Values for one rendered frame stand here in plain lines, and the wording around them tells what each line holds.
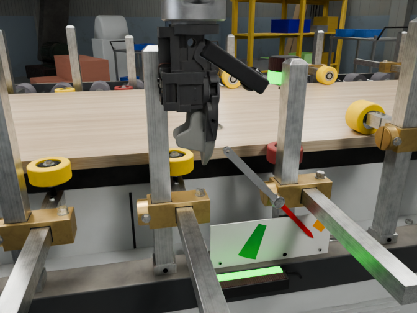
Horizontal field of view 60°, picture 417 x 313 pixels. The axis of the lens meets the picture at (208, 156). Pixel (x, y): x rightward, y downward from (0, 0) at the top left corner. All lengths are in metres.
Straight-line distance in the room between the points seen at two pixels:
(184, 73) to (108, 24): 6.34
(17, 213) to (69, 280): 0.18
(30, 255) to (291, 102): 0.50
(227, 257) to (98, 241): 0.36
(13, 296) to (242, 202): 0.60
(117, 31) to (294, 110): 6.28
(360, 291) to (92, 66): 4.33
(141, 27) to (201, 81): 9.95
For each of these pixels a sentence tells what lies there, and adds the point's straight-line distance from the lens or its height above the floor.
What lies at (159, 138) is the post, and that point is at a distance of 0.62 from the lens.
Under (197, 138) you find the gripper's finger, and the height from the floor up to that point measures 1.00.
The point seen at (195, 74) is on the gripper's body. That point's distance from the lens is 0.51.
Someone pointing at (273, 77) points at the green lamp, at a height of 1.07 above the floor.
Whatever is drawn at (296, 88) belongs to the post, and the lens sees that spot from 0.67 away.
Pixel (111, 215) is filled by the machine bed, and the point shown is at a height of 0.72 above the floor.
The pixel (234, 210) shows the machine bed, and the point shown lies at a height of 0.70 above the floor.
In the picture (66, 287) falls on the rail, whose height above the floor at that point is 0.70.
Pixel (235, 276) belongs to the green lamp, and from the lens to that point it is 0.74.
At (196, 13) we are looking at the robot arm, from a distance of 0.49.
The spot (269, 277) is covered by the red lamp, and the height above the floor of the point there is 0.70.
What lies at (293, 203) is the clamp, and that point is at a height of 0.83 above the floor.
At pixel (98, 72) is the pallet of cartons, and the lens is 4.91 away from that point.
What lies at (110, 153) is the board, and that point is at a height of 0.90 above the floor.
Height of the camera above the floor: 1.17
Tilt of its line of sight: 20 degrees down
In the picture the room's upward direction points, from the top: straight up
